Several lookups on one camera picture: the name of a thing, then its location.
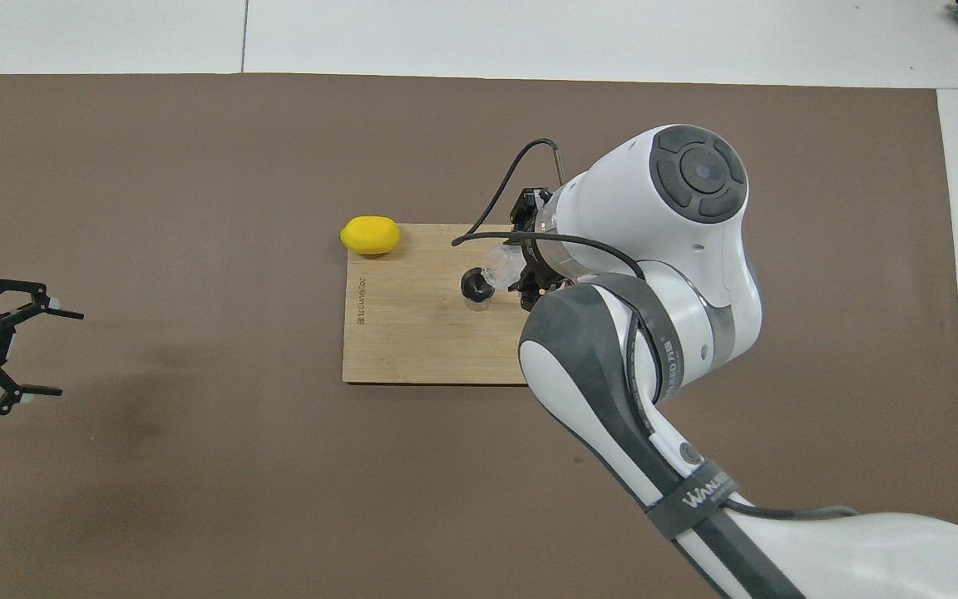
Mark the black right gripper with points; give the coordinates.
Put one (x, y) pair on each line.
(535, 241)

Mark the clear glass cup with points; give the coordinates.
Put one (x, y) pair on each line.
(504, 262)

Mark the steel jigger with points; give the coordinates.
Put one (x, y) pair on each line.
(476, 291)

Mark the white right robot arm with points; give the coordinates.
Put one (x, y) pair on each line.
(662, 249)

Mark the bamboo cutting board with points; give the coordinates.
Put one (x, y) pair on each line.
(412, 333)

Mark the yellow lemon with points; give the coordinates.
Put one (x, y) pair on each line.
(371, 235)

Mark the brown table mat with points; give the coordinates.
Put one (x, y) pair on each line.
(196, 499)

